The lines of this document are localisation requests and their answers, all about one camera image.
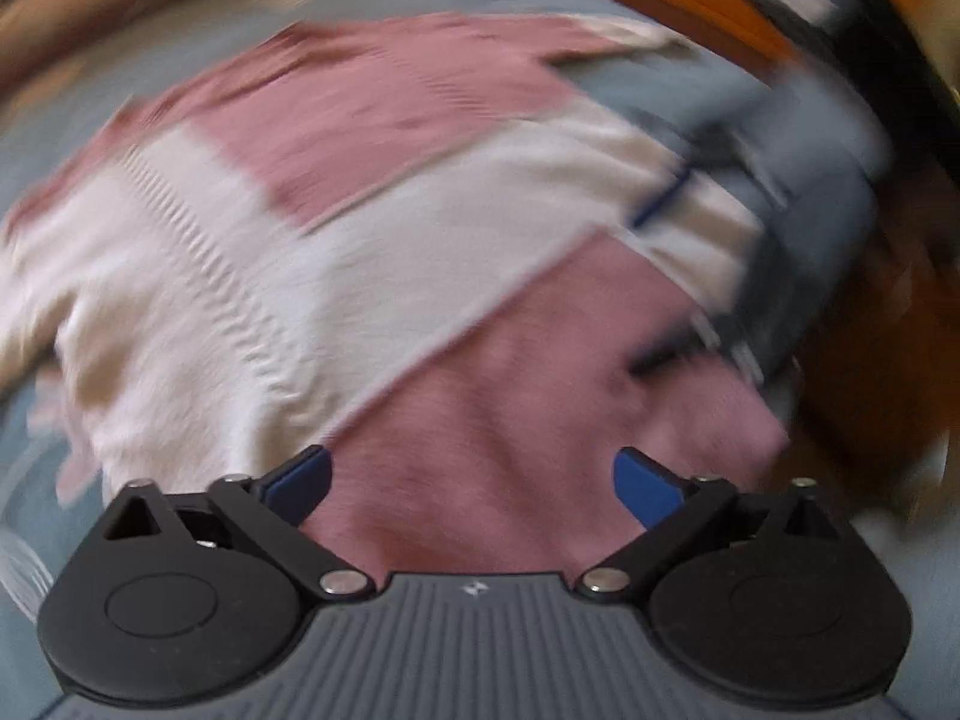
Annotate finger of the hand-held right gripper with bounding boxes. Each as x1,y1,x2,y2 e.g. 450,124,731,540
626,165,721,230
626,330,721,377

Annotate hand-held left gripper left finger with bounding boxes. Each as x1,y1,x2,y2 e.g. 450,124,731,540
101,444,376,602

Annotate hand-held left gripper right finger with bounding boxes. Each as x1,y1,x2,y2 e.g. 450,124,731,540
576,446,856,605

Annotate pink and white sweater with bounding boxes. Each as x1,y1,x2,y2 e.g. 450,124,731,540
0,11,788,578

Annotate blue floral bed sheet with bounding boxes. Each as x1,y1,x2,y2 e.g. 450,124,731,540
0,0,788,720

